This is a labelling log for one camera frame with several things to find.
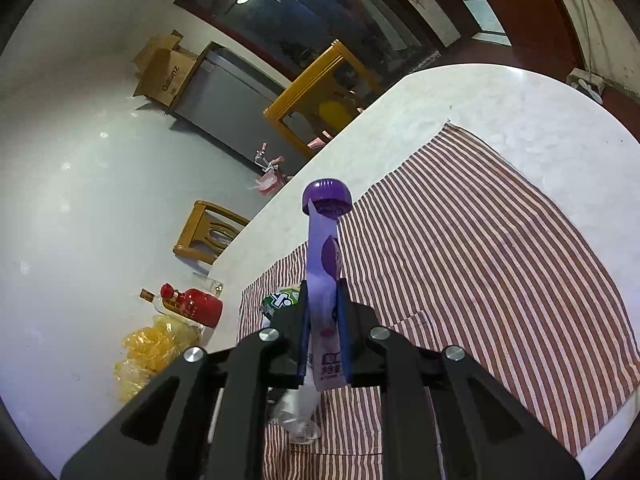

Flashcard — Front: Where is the wooden chair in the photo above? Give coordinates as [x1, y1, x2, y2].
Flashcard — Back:
[263, 40, 386, 158]
[173, 200, 251, 266]

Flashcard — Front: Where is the grey refrigerator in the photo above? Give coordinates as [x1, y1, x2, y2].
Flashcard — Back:
[172, 42, 308, 176]

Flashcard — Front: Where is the green snack packet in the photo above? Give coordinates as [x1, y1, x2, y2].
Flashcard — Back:
[260, 285, 302, 318]

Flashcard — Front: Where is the yellow plastic bag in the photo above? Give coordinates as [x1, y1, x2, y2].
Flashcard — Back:
[114, 317, 203, 403]

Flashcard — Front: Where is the purple drink pouch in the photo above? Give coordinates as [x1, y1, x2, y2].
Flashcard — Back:
[301, 178, 353, 393]

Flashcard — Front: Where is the glass sliding door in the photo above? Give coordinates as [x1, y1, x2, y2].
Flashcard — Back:
[174, 0, 441, 96]

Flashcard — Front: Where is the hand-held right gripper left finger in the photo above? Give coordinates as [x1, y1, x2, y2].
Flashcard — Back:
[60, 282, 308, 480]

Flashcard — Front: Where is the small glass cup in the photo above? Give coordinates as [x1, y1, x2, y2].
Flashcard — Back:
[192, 271, 224, 295]

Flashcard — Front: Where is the brown wooden door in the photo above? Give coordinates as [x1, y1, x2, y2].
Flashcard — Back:
[470, 0, 576, 61]

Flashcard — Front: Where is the pink toy bicycle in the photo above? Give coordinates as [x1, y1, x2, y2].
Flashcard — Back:
[252, 142, 296, 196]

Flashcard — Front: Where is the open cardboard box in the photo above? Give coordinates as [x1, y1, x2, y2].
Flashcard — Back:
[132, 31, 198, 111]

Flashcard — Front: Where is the striped cloth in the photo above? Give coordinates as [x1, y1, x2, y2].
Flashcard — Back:
[235, 120, 640, 480]

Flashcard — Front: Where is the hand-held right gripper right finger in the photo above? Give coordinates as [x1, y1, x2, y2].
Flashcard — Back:
[336, 279, 585, 480]

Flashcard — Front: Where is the red liquor bottle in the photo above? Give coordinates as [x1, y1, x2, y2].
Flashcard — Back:
[160, 283, 224, 328]

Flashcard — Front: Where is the clear plastic bag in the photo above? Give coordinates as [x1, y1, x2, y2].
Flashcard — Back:
[270, 387, 323, 446]

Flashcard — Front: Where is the clear glass bottle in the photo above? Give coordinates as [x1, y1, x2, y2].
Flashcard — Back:
[140, 287, 203, 333]

